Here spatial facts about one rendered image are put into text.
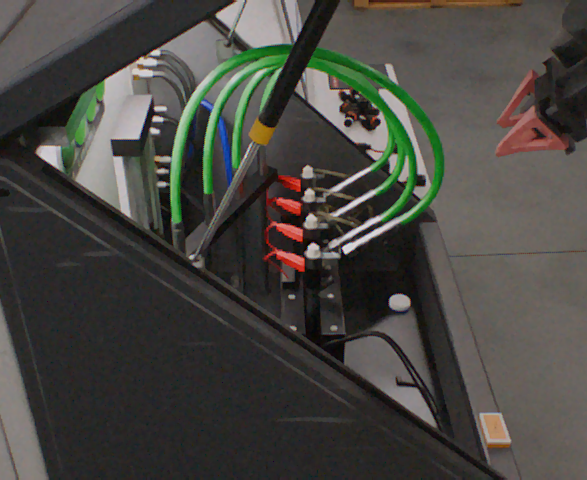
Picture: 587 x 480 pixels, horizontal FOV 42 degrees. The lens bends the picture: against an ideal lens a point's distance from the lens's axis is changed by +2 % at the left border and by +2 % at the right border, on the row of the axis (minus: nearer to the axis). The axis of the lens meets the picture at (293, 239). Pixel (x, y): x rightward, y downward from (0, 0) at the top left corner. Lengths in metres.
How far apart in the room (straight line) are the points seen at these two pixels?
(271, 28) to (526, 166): 2.57
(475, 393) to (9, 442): 0.63
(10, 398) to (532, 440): 1.80
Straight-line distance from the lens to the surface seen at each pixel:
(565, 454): 2.42
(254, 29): 1.35
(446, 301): 1.31
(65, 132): 0.76
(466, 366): 1.20
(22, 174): 0.70
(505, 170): 3.72
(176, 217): 1.11
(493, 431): 1.10
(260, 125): 0.67
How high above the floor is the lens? 1.76
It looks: 35 degrees down
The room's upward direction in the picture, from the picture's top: straight up
